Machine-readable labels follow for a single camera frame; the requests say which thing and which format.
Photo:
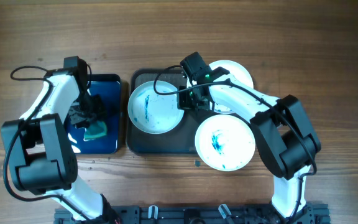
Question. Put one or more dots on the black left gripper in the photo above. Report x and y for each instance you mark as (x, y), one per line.
(99, 112)

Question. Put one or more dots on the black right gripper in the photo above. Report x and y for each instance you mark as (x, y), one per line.
(184, 101)

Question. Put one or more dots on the green sponge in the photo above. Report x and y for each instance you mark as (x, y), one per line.
(95, 130)

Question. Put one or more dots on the white plate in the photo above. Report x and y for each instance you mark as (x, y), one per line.
(241, 73)
(153, 109)
(225, 143)

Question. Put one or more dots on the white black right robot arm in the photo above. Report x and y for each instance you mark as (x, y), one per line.
(283, 133)

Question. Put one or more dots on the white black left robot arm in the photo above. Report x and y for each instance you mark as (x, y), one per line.
(40, 162)

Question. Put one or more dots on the blue water basin tray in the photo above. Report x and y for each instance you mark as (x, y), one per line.
(108, 87)

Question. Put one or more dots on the dark grey serving tray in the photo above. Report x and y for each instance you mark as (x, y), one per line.
(180, 140)

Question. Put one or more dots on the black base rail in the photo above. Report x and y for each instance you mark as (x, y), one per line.
(259, 213)

